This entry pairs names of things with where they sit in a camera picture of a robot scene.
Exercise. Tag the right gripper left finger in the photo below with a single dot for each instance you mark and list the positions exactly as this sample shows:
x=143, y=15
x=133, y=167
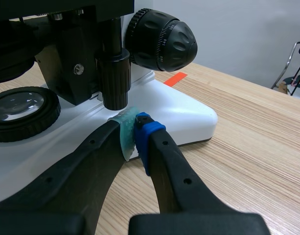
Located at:
x=66, y=186

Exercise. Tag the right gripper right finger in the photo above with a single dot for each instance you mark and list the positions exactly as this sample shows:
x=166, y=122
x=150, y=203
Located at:
x=179, y=191

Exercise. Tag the white and black microscope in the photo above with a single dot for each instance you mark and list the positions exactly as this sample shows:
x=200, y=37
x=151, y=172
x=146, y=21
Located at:
x=164, y=110

